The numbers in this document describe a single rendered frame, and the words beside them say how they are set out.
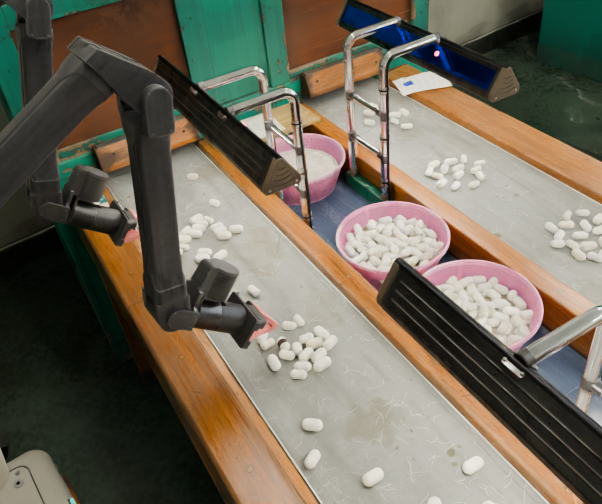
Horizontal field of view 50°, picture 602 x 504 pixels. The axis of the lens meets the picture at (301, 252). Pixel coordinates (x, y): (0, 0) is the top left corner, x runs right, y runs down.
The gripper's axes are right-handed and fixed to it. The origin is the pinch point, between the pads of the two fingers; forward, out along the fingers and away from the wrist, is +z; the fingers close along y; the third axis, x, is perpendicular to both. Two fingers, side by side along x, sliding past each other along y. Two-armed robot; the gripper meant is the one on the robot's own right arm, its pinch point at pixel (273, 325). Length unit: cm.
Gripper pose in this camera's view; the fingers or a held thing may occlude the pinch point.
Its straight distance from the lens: 127.9
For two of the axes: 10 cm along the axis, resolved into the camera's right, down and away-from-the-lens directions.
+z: 7.1, 2.1, 6.7
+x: -4.8, 8.4, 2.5
